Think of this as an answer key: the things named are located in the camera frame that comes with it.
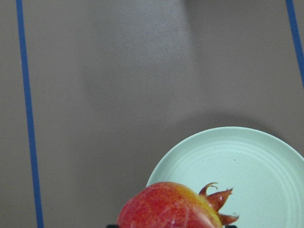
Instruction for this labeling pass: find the red pomegranate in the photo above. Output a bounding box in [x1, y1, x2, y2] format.
[116, 182, 239, 228]

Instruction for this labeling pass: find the light green plate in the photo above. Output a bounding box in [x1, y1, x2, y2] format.
[148, 127, 304, 228]

